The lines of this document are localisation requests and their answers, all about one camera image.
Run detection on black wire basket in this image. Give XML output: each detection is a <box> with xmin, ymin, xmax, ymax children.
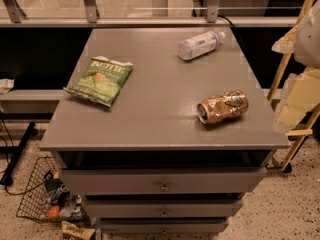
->
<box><xmin>17</xmin><ymin>157</ymin><xmax>86</xmax><ymax>223</ymax></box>

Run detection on black cable on floor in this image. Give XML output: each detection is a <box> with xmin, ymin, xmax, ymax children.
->
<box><xmin>0</xmin><ymin>117</ymin><xmax>48</xmax><ymax>196</ymax></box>

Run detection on black stand leg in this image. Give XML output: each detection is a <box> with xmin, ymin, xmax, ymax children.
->
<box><xmin>0</xmin><ymin>122</ymin><xmax>36</xmax><ymax>186</ymax></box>

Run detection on orange fruit in basket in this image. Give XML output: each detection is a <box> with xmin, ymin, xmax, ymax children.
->
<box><xmin>47</xmin><ymin>205</ymin><xmax>60</xmax><ymax>219</ymax></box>

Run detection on green jalapeno chip bag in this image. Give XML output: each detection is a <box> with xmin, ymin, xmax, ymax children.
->
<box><xmin>64</xmin><ymin>56</ymin><xmax>133</xmax><ymax>107</ymax></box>

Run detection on grey drawer cabinet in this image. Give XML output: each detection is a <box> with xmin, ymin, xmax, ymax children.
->
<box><xmin>41</xmin><ymin>28</ymin><xmax>288</xmax><ymax>224</ymax></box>

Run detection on clear plastic water bottle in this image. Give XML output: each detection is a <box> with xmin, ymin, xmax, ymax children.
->
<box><xmin>178</xmin><ymin>31</ymin><xmax>226</xmax><ymax>61</ymax></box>

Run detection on yellow wooden ladder frame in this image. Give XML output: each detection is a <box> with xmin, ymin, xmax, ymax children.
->
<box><xmin>267</xmin><ymin>0</ymin><xmax>320</xmax><ymax>173</ymax></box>

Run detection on grey drawer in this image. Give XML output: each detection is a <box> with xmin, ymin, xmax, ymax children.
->
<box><xmin>98</xmin><ymin>220</ymin><xmax>228</xmax><ymax>234</ymax></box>
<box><xmin>83</xmin><ymin>199</ymin><xmax>243</xmax><ymax>218</ymax></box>
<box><xmin>60</xmin><ymin>167</ymin><xmax>266</xmax><ymax>195</ymax></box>

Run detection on metal railing with posts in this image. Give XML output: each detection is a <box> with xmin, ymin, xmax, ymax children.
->
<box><xmin>0</xmin><ymin>0</ymin><xmax>296</xmax><ymax>28</ymax></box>

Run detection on top grey drawer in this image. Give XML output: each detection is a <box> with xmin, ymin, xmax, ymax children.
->
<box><xmin>60</xmin><ymin>167</ymin><xmax>266</xmax><ymax>195</ymax></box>

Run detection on crushed orange soda can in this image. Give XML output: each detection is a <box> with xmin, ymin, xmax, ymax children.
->
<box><xmin>197</xmin><ymin>90</ymin><xmax>249</xmax><ymax>124</ymax></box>

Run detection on middle grey drawer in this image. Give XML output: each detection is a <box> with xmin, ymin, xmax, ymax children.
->
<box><xmin>83</xmin><ymin>199</ymin><xmax>243</xmax><ymax>218</ymax></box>

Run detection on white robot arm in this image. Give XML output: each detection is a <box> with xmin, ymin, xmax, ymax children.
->
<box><xmin>272</xmin><ymin>1</ymin><xmax>320</xmax><ymax>127</ymax></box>

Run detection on yellow snack bag on floor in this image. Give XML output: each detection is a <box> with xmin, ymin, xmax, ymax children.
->
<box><xmin>61</xmin><ymin>221</ymin><xmax>95</xmax><ymax>240</ymax></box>

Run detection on bottom grey drawer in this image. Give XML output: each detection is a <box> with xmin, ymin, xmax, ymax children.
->
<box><xmin>98</xmin><ymin>220</ymin><xmax>228</xmax><ymax>234</ymax></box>

